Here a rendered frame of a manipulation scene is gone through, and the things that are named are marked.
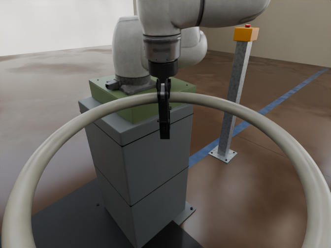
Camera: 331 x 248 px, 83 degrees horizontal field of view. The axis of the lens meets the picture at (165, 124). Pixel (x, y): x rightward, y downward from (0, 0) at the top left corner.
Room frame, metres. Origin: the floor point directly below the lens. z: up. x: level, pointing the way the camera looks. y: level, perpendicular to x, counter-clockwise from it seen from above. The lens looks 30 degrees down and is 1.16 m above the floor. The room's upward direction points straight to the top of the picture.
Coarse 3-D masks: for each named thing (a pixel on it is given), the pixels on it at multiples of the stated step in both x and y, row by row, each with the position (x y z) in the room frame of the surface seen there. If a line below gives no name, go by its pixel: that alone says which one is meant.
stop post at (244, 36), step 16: (240, 32) 1.38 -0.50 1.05; (256, 32) 1.39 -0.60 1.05; (240, 48) 1.39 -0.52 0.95; (240, 64) 1.37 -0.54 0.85; (240, 80) 1.37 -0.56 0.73; (240, 96) 1.42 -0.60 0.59; (224, 112) 1.42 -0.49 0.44; (224, 128) 1.40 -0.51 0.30; (224, 144) 1.38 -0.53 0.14; (224, 160) 1.31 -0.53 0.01
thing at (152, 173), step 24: (120, 120) 0.64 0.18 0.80; (144, 120) 0.64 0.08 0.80; (96, 144) 0.75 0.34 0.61; (120, 144) 0.56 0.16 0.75; (144, 144) 0.62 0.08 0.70; (168, 144) 0.71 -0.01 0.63; (96, 168) 0.82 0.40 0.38; (120, 168) 0.58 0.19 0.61; (144, 168) 0.61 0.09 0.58; (168, 168) 0.71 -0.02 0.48; (120, 192) 0.61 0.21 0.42; (144, 192) 0.60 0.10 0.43; (168, 192) 0.71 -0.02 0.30; (120, 216) 0.65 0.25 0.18; (144, 216) 0.60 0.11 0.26; (168, 216) 0.71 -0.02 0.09; (144, 240) 0.59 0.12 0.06
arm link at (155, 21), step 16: (144, 0) 0.44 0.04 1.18; (160, 0) 0.43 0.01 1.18; (176, 0) 0.43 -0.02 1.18; (192, 0) 0.44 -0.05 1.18; (144, 16) 0.45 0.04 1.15; (160, 16) 0.43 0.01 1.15; (176, 16) 0.44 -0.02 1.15; (192, 16) 0.45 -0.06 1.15; (144, 32) 0.46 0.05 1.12; (160, 32) 0.44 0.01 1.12; (176, 32) 0.46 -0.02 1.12
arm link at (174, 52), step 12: (144, 36) 0.47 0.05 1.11; (156, 36) 0.45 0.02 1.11; (168, 36) 0.45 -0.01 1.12; (180, 36) 0.47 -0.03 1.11; (144, 48) 0.47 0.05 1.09; (156, 48) 0.45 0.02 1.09; (168, 48) 0.45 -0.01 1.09; (180, 48) 0.48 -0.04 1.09; (156, 60) 0.45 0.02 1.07; (168, 60) 0.45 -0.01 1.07
